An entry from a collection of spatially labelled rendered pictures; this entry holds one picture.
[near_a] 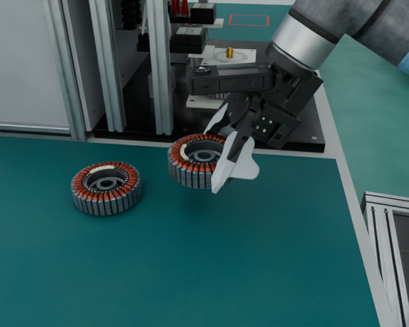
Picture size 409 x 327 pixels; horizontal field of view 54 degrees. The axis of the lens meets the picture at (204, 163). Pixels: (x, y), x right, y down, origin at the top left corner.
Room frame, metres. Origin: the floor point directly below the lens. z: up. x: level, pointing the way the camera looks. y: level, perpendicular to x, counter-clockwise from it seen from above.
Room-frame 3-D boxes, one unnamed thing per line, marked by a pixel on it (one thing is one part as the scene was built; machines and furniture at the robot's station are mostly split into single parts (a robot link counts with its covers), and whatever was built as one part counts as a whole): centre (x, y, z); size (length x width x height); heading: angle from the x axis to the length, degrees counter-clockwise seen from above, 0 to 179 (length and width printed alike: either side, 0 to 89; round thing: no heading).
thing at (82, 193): (0.53, 0.16, 0.77); 0.11 x 0.11 x 0.04
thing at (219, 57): (1.13, -0.07, 0.78); 0.15 x 0.15 x 0.01; 83
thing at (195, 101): (0.89, -0.04, 0.78); 0.15 x 0.15 x 0.01; 83
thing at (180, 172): (0.51, 0.00, 0.84); 0.11 x 0.11 x 0.04
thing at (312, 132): (1.01, -0.04, 0.76); 0.64 x 0.47 x 0.02; 173
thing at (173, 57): (1.15, 0.07, 0.80); 0.08 x 0.05 x 0.06; 173
